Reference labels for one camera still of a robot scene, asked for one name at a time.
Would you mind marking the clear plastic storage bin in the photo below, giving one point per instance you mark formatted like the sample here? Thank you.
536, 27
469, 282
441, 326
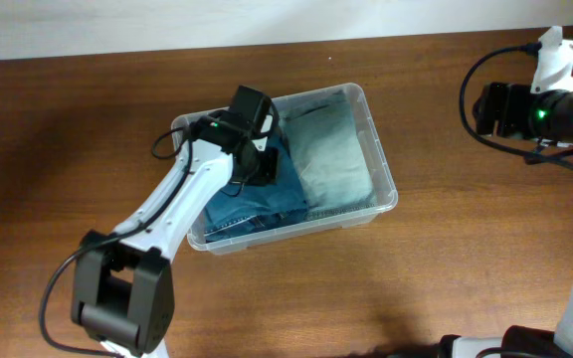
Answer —
384, 194

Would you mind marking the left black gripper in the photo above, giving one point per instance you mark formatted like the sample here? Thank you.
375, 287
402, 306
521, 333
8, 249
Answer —
271, 169

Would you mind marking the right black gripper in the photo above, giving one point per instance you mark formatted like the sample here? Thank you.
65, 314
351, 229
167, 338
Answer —
494, 114

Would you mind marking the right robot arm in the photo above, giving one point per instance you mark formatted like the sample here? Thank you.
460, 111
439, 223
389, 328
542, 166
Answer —
485, 241

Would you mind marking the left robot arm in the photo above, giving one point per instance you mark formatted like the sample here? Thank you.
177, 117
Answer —
123, 285

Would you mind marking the dark blue jeans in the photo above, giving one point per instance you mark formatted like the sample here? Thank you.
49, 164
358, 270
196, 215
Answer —
238, 210

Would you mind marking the light blue jeans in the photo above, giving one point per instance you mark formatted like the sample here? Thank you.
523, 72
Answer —
323, 145

